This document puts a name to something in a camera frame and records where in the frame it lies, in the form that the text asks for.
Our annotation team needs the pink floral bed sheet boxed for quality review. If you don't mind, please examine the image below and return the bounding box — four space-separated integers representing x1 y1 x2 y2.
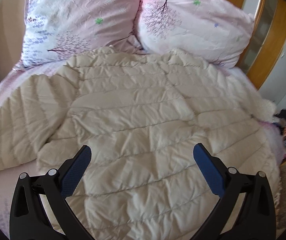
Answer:
0 33 286 240

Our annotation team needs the pink floral pillow right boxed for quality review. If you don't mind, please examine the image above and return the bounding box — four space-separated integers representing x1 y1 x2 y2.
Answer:
135 0 254 68

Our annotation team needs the pink floral pillow left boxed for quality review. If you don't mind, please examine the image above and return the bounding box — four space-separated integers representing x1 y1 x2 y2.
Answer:
20 0 142 69

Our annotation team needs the pink floral pillow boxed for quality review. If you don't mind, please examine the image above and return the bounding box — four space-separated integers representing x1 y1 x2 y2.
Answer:
20 0 142 69
135 0 254 68

